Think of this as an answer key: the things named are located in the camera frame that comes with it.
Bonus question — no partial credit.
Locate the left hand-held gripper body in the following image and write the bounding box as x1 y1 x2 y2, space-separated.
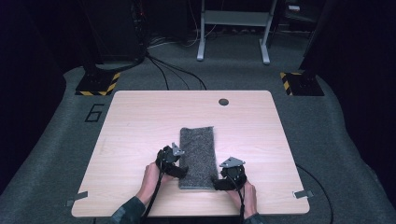
155 142 186 175

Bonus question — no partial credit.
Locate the black striped stand base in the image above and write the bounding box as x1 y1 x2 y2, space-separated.
75 71 121 97
278 71 325 97

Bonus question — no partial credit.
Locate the gray tape strip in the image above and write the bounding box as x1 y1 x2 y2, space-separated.
64 190 90 208
291 189 315 200

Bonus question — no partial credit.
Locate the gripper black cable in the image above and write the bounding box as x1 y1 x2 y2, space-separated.
236 183 247 224
140 160 166 224

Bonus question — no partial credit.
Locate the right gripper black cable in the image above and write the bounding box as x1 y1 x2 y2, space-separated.
236 183 247 224

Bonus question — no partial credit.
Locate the white metal desk frame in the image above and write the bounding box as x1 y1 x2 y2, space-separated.
196 0 278 66

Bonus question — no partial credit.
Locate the black floor cable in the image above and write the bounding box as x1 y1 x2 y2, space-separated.
148 55 208 91
145 53 171 91

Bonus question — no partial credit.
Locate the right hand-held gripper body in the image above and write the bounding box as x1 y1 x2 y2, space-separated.
219 156 248 191

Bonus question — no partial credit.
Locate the person's right hand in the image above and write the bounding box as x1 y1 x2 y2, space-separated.
225 180 259 220

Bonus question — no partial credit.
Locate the gray towel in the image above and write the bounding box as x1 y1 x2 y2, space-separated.
178 125 219 190

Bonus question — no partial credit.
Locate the white floor cable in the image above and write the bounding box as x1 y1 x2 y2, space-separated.
148 22 219 50

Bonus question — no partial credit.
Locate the dark equipment cabinet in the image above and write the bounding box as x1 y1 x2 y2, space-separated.
78 0 148 73

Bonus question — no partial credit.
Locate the black stand pole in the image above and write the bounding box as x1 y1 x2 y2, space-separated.
298 0 339 75

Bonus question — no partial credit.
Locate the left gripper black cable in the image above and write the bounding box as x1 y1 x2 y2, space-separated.
140 160 166 224

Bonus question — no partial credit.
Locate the person's left hand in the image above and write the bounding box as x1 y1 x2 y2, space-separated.
135 161 175 207

